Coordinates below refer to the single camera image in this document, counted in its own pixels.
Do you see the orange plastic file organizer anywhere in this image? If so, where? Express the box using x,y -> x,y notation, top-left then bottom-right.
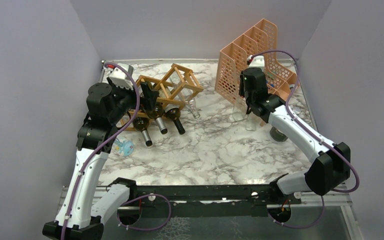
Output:
214,19 -> 297,104

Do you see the green wine bottle silver neck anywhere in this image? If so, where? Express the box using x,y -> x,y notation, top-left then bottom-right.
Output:
132,117 -> 153,147

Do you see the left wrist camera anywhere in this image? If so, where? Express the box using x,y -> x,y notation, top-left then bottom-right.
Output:
106,63 -> 134,90

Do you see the dark wine bottle black neck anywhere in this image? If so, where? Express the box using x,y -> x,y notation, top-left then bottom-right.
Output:
145,102 -> 168,135

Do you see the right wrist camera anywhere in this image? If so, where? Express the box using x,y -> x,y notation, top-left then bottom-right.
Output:
247,55 -> 266,70

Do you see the green wine bottle white label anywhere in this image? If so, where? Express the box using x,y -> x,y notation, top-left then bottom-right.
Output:
163,103 -> 186,135

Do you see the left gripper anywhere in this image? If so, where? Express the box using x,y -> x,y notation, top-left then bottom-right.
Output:
108,75 -> 159,124

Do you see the clear tall glass bottle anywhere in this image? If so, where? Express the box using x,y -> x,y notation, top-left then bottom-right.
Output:
232,96 -> 247,122

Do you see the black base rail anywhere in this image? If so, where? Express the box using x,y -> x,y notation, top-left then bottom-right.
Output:
117,184 -> 301,222

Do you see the clear round glass bottle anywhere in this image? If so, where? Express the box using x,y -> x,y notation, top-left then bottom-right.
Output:
268,106 -> 303,143

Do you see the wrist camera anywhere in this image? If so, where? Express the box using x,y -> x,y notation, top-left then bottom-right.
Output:
106,63 -> 134,90
247,55 -> 266,70

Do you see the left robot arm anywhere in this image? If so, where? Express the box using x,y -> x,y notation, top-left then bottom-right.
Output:
42,82 -> 159,240

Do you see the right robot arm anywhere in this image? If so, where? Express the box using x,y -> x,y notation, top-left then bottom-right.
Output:
239,67 -> 351,204

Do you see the wooden wine rack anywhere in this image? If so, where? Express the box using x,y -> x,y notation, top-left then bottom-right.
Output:
127,63 -> 204,131

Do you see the blue white sticker disc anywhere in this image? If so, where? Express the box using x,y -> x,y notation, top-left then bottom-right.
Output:
113,136 -> 135,157

